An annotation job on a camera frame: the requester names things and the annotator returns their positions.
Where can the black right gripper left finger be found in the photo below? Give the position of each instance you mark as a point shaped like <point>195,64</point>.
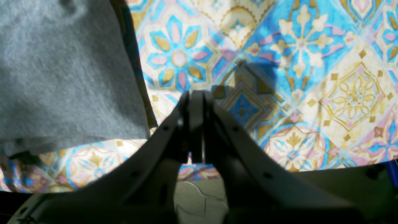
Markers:
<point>141,190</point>

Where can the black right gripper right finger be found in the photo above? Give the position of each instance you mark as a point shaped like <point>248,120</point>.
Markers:
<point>259,191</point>

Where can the grey T-shirt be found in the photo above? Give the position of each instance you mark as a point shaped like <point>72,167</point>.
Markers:
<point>66,79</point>

